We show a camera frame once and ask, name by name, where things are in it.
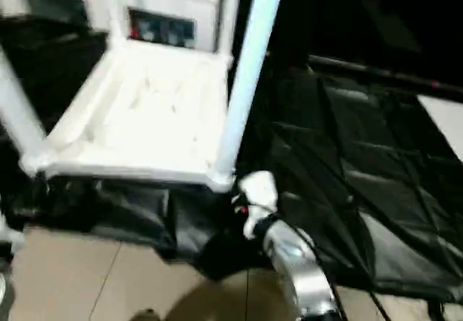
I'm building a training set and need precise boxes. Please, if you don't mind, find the white cabinet with glass doors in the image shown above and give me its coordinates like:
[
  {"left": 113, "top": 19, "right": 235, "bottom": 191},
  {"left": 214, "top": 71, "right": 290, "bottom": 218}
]
[{"left": 0, "top": 0, "right": 225, "bottom": 51}]

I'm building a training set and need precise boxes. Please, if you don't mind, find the black bar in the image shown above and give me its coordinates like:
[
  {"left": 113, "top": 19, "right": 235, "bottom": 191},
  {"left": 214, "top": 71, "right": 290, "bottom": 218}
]
[{"left": 307, "top": 55, "right": 463, "bottom": 94}]

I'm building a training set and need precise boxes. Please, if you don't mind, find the white plastic table top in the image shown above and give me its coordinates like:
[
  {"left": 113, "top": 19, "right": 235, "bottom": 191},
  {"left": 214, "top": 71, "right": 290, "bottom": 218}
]
[{"left": 20, "top": 38, "right": 238, "bottom": 193}]

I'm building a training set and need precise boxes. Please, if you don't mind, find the black plastic mat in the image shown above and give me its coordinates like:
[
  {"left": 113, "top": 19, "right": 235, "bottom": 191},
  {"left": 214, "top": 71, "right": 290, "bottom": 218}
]
[{"left": 0, "top": 14, "right": 463, "bottom": 300}]

